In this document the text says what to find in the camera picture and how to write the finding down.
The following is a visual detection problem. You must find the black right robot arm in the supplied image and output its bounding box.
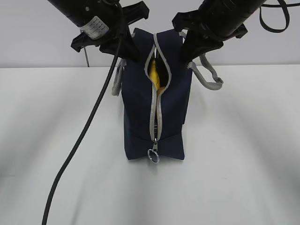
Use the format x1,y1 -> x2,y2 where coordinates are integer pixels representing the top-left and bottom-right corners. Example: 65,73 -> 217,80
172,0 -> 265,63

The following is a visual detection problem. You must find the brown bread roll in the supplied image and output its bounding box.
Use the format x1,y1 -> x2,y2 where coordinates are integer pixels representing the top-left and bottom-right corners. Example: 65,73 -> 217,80
157,87 -> 165,96

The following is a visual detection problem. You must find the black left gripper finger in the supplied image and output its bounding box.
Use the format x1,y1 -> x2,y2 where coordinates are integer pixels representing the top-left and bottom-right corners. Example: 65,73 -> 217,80
119,28 -> 140,61
99,39 -> 122,58

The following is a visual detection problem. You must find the navy and white lunch bag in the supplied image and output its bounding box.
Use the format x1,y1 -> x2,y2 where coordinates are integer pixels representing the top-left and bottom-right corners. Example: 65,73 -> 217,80
112,28 -> 223,163

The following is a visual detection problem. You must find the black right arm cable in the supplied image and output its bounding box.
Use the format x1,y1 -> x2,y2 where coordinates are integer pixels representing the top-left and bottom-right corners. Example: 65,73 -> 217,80
259,0 -> 291,33

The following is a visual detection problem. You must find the yellow banana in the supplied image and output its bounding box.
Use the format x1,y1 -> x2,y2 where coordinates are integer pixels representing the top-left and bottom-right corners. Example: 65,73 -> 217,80
149,60 -> 162,90

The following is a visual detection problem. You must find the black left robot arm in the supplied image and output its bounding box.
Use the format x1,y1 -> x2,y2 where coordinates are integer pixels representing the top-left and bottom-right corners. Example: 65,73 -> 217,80
50,0 -> 150,61

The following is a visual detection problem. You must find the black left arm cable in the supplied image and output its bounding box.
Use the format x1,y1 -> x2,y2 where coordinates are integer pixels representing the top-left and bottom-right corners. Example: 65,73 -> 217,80
41,0 -> 124,225

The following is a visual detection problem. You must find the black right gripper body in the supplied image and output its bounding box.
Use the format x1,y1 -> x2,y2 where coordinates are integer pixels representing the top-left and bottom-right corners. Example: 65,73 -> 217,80
172,7 -> 248,48

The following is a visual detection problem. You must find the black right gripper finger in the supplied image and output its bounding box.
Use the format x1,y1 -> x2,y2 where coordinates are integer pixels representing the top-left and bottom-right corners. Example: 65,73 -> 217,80
179,31 -> 194,61
187,41 -> 218,62

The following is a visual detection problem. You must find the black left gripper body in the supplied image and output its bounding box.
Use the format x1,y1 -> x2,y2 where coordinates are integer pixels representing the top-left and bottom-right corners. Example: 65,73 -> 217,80
71,1 -> 149,52

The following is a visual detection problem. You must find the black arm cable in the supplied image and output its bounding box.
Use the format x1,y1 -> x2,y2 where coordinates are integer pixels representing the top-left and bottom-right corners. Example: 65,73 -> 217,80
41,0 -> 124,225
259,0 -> 291,33

